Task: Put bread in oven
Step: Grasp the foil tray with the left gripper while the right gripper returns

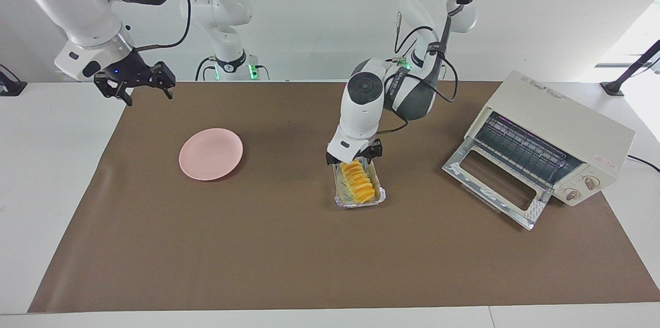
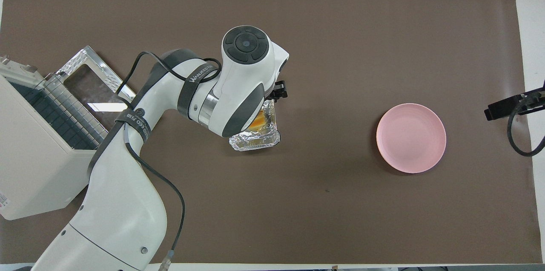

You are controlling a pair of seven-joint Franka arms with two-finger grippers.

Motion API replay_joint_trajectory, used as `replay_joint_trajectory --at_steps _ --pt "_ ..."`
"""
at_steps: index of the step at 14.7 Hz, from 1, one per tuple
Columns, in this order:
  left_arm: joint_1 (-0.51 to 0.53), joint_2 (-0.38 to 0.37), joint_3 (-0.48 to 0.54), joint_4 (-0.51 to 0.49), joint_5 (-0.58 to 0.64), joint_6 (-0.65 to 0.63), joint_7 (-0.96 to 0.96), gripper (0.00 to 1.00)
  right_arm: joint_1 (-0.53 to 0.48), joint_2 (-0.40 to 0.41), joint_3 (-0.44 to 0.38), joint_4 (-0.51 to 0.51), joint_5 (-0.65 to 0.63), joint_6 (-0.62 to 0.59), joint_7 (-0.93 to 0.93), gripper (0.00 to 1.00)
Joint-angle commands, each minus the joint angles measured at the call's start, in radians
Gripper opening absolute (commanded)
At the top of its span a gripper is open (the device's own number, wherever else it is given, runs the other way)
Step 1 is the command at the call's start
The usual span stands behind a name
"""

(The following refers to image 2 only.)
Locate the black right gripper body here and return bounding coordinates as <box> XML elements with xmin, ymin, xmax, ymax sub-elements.
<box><xmin>525</xmin><ymin>87</ymin><xmax>545</xmax><ymax>115</ymax></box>

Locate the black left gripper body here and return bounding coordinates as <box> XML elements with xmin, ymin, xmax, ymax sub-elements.
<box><xmin>272</xmin><ymin>80</ymin><xmax>289</xmax><ymax>101</ymax></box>

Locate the sliced yellow bread loaf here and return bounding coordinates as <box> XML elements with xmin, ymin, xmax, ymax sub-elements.
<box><xmin>250</xmin><ymin>109</ymin><xmax>270</xmax><ymax>132</ymax></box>

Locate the aluminium foil tray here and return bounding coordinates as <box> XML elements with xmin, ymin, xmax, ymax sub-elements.
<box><xmin>229</xmin><ymin>100</ymin><xmax>281</xmax><ymax>152</ymax></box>

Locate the glass oven door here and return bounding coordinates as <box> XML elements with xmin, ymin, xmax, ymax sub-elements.
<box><xmin>55</xmin><ymin>45</ymin><xmax>154</xmax><ymax>151</ymax></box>

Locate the cream toaster oven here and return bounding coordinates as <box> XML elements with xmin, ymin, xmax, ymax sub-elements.
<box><xmin>0</xmin><ymin>55</ymin><xmax>115</xmax><ymax>220</ymax></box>

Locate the brown table mat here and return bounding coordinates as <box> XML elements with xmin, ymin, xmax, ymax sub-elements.
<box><xmin>0</xmin><ymin>0</ymin><xmax>543</xmax><ymax>264</ymax></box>

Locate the pink round plate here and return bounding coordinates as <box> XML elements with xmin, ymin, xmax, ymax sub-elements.
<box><xmin>376</xmin><ymin>103</ymin><xmax>447</xmax><ymax>173</ymax></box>

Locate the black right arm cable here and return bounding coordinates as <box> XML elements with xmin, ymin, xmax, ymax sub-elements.
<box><xmin>507</xmin><ymin>96</ymin><xmax>545</xmax><ymax>157</ymax></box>

